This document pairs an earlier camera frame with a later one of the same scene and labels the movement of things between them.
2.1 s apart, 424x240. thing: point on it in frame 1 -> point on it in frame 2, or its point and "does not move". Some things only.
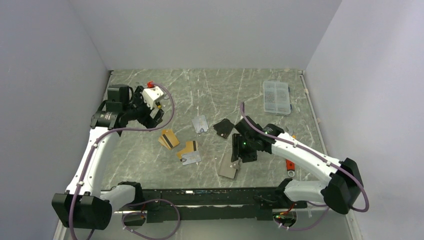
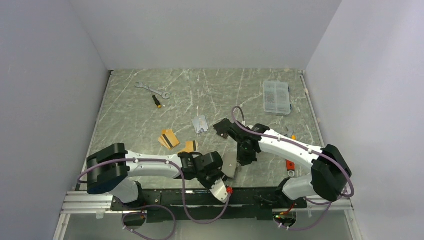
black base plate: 214,205 does not move
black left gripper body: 142,111 -> 209,178
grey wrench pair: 289,131 does not move
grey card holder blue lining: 227,168 does not move
